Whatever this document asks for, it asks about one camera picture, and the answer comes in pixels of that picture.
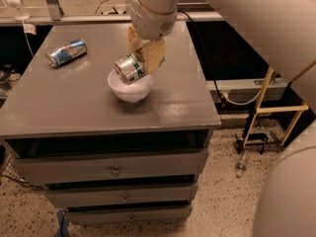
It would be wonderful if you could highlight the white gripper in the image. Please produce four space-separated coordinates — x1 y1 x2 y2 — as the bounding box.
127 0 179 74

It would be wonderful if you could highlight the bottom grey drawer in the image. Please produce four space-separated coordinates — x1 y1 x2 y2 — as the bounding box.
67 204 192 225

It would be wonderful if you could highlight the white desk lamp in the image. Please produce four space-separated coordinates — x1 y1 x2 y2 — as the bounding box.
6 0 30 22

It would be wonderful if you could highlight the top grey drawer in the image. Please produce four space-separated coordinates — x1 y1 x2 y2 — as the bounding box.
14 149 208 184

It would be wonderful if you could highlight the blue silver soda can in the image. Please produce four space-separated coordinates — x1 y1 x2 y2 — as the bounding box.
45 39 88 67

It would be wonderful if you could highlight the grey drawer cabinet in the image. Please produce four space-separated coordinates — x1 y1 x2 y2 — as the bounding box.
0 22 220 216

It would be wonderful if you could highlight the wooden yellow frame stand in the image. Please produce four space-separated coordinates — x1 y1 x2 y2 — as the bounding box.
239 67 309 150

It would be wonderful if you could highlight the grey drawer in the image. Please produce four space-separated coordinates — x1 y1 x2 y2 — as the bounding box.
14 149 208 184
67 204 192 225
45 183 198 208

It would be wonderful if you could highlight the black cable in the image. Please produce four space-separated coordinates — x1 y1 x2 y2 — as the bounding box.
177 10 226 108

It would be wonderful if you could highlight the middle grey drawer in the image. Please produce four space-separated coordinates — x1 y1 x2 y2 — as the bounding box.
45 183 198 208

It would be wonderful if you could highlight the white cable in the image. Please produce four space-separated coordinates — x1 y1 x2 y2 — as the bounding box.
221 89 263 107

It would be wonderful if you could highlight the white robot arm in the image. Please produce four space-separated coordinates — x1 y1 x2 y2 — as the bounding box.
130 0 316 237

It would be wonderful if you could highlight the plastic bottle on floor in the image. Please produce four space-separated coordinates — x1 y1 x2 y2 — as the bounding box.
236 152 247 178

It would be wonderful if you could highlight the metal rail frame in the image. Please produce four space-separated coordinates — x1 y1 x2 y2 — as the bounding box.
0 0 225 27

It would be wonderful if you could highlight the white bowl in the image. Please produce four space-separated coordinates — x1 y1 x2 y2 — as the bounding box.
108 70 154 103

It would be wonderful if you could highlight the green silver 7up can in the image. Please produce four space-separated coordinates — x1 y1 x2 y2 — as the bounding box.
115 54 145 85

